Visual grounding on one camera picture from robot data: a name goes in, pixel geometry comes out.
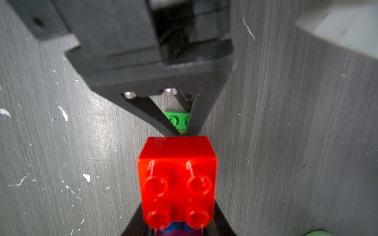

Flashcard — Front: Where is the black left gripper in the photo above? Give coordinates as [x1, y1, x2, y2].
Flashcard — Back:
[9, 1, 233, 137]

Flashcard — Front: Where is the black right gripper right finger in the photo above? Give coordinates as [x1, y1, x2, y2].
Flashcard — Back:
[205, 202, 237, 236]

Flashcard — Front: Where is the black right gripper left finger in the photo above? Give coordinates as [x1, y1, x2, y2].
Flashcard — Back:
[121, 204, 154, 236]

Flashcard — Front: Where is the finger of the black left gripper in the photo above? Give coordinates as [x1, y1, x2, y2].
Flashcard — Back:
[185, 85, 224, 136]

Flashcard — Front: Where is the pink lego brick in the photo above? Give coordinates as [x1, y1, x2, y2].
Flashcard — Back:
[155, 229, 204, 236]

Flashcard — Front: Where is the green lego brick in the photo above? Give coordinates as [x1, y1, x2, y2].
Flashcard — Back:
[164, 109, 190, 133]

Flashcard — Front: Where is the blue lego brick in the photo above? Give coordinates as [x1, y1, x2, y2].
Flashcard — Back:
[161, 222, 195, 233]

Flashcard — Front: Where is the red lego brick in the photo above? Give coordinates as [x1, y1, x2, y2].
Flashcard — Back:
[137, 136, 218, 230]

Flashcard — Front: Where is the green lidded jar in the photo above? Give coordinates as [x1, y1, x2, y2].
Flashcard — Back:
[304, 230, 332, 236]

